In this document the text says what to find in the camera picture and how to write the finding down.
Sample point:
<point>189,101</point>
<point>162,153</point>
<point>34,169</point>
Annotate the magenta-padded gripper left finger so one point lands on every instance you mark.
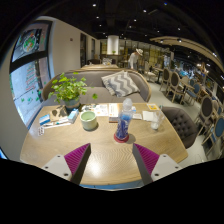
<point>75,160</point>

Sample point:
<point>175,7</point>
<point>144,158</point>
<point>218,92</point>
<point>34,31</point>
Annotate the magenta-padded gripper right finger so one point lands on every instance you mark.
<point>148,160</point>

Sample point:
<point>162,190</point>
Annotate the clear blue-labelled water bottle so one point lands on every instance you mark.
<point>123,123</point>

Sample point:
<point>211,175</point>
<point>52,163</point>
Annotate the flat round red coaster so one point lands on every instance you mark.
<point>117,139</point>

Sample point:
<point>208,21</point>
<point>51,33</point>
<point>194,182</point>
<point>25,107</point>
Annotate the clear plastic cup with straw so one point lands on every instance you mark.
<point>156,121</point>

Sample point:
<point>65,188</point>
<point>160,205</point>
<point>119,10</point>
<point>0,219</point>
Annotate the pale green mug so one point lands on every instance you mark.
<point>88,121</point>

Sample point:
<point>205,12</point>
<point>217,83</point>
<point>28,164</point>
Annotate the white paper napkin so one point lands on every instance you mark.
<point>147,116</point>

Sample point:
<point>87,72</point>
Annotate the small blue-white carton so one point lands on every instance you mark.
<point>73,116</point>

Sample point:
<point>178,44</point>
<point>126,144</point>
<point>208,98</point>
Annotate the small white printed card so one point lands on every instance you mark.
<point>137,116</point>

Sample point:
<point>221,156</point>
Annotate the grey tufted chair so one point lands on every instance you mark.
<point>180,125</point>

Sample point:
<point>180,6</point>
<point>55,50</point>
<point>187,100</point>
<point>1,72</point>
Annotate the brown kraft notebook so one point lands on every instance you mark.
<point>60,113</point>

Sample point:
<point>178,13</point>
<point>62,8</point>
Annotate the white packet with blue print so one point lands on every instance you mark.
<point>134,109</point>

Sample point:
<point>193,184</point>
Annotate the yellow leaflet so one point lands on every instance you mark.
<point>152,106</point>

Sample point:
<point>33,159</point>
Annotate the printed picture leaflet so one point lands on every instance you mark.
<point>98,110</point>

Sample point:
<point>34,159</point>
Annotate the green potted plant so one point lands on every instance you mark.
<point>68,88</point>

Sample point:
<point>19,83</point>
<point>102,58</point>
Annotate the group of dining chairs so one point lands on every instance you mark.
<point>206,106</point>

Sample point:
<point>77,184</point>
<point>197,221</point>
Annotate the grey chevron cushion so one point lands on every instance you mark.
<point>120,83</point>

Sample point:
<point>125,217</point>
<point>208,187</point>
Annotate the grey curved sofa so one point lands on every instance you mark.
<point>96,80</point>

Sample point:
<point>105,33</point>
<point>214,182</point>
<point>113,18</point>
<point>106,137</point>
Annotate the window with festive stickers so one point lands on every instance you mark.
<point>28,80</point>

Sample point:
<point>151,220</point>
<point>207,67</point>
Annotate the person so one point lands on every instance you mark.
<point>134,60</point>

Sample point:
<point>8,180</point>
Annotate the white round column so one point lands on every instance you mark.
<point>112,45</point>

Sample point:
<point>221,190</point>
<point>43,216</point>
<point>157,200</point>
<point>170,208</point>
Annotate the group of ceiling spotlights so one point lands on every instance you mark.
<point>94,5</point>

